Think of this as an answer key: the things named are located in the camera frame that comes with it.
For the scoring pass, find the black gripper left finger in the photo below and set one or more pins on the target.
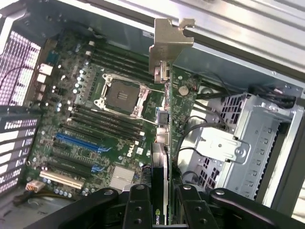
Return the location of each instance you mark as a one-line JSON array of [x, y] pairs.
[[138, 210]]

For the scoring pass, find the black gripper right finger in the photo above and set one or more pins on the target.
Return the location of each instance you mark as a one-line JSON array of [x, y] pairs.
[[193, 212]]

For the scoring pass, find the silver chipset heatsink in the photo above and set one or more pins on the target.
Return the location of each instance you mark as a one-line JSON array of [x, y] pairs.
[[122, 175]]

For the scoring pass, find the long black expansion slot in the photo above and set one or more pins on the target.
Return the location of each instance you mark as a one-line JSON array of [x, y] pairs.
[[81, 133], [68, 169]]

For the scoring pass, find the white expansion slot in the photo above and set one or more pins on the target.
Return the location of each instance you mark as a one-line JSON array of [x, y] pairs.
[[62, 180]]

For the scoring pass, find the black expansion slot blue latch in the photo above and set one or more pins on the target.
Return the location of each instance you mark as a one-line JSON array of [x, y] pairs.
[[71, 160]]

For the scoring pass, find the metal drive cage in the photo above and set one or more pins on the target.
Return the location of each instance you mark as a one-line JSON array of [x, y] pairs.
[[262, 155]]

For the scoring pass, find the short black expansion slot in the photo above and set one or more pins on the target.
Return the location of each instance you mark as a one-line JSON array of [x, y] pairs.
[[60, 146]]

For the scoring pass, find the green motherboard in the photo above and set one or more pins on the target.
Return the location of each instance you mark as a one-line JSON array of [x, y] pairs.
[[152, 105]]

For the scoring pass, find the CPU socket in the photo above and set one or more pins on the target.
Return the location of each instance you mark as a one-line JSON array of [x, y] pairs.
[[121, 95]]

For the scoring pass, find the coin cell battery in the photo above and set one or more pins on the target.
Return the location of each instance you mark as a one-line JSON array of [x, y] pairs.
[[183, 90]]

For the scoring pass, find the open black PC case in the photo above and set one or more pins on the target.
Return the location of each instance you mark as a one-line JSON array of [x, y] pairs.
[[238, 69]]

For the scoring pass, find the teal serial port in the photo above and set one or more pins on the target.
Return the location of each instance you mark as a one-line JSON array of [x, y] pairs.
[[52, 57]]

